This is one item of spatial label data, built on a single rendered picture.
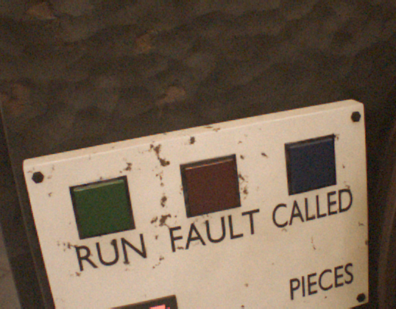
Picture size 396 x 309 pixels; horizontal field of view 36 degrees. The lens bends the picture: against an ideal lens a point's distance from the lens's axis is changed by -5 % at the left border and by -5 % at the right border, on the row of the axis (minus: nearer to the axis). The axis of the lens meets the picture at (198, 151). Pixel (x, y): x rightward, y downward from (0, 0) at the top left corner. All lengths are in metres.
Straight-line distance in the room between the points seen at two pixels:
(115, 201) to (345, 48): 0.21
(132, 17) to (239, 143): 0.12
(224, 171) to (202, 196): 0.02
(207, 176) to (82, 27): 0.14
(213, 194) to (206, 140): 0.04
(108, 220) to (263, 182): 0.12
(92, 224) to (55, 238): 0.03
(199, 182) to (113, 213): 0.07
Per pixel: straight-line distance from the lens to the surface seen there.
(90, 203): 0.44
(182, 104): 0.46
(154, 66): 0.45
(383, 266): 0.47
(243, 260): 0.49
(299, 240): 0.50
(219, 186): 0.46
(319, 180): 0.49
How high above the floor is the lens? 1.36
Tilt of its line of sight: 17 degrees down
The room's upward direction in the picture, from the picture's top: 7 degrees counter-clockwise
